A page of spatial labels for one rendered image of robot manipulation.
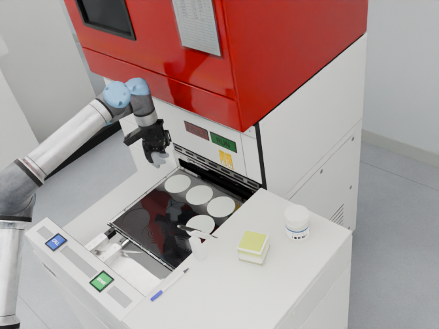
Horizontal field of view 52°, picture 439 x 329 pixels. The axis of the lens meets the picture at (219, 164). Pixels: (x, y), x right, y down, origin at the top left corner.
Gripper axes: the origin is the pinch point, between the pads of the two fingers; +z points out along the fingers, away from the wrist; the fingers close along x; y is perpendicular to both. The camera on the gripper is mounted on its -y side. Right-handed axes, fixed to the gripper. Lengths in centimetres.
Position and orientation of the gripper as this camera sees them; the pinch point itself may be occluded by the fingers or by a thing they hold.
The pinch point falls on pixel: (156, 164)
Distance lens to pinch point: 168.7
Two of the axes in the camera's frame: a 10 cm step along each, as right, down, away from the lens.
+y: 9.6, 0.4, -2.7
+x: 2.3, -6.6, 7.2
